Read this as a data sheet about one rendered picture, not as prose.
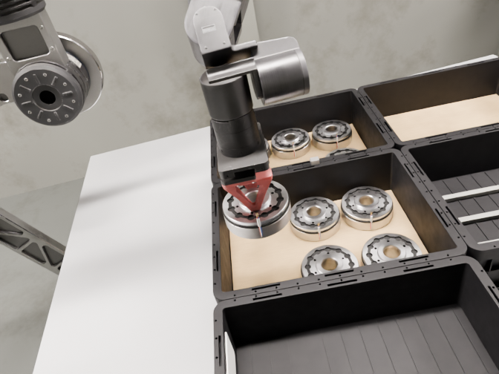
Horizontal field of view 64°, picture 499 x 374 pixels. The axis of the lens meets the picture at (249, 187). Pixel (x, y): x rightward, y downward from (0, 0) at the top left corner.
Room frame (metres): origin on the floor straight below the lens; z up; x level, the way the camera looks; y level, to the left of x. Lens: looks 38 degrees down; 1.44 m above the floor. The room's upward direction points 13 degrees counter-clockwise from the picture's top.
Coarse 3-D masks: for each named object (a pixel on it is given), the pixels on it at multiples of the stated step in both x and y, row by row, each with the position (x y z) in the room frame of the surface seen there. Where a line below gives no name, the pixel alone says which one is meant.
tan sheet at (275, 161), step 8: (352, 128) 0.93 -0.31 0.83; (352, 136) 0.89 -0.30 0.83; (312, 144) 0.90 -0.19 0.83; (352, 144) 0.85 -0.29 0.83; (360, 144) 0.85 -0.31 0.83; (272, 152) 0.90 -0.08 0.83; (312, 152) 0.86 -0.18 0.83; (320, 152) 0.85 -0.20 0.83; (328, 152) 0.84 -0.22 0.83; (272, 160) 0.87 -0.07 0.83; (280, 160) 0.86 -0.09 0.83; (288, 160) 0.85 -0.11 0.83; (296, 160) 0.84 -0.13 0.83; (304, 160) 0.83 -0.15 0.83
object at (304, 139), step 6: (282, 132) 0.94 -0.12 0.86; (300, 132) 0.92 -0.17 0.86; (306, 132) 0.91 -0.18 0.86; (276, 138) 0.92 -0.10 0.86; (300, 138) 0.89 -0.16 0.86; (306, 138) 0.88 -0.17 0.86; (276, 144) 0.89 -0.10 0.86; (282, 144) 0.88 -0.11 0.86; (288, 144) 0.88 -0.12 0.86; (294, 144) 0.87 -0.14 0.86; (300, 144) 0.86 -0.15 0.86; (282, 150) 0.86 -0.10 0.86; (288, 150) 0.86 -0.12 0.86
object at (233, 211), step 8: (272, 184) 0.50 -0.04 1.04; (280, 184) 0.49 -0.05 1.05; (272, 192) 0.48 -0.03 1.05; (280, 192) 0.47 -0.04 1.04; (224, 200) 0.48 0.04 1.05; (232, 200) 0.48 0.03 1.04; (272, 200) 0.46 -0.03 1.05; (280, 200) 0.46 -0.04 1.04; (288, 200) 0.45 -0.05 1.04; (224, 208) 0.46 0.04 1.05; (232, 208) 0.46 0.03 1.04; (240, 208) 0.46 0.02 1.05; (264, 208) 0.44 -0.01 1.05; (272, 208) 0.44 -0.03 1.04; (280, 208) 0.44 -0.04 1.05; (232, 216) 0.44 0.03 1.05; (240, 216) 0.44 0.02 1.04; (248, 216) 0.44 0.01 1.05; (264, 216) 0.43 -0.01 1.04; (272, 216) 0.42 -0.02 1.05; (240, 224) 0.43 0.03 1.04; (248, 224) 0.42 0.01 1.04; (256, 224) 0.42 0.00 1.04
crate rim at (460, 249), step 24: (312, 168) 0.66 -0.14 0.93; (408, 168) 0.59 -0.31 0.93; (216, 192) 0.66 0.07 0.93; (216, 216) 0.59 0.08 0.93; (216, 240) 0.52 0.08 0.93; (456, 240) 0.40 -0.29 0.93; (216, 264) 0.47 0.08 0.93; (384, 264) 0.39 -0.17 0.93; (408, 264) 0.37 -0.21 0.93; (216, 288) 0.42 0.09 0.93; (264, 288) 0.39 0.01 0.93
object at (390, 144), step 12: (312, 96) 0.97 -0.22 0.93; (324, 96) 0.96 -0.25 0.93; (360, 96) 0.91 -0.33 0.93; (264, 108) 0.97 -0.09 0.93; (372, 120) 0.79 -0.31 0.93; (384, 132) 0.73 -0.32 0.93; (216, 144) 0.85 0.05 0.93; (216, 156) 0.79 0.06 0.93; (336, 156) 0.68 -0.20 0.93; (348, 156) 0.68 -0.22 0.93; (216, 168) 0.74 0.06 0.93; (276, 168) 0.69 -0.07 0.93; (288, 168) 0.68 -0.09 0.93; (216, 180) 0.70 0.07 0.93
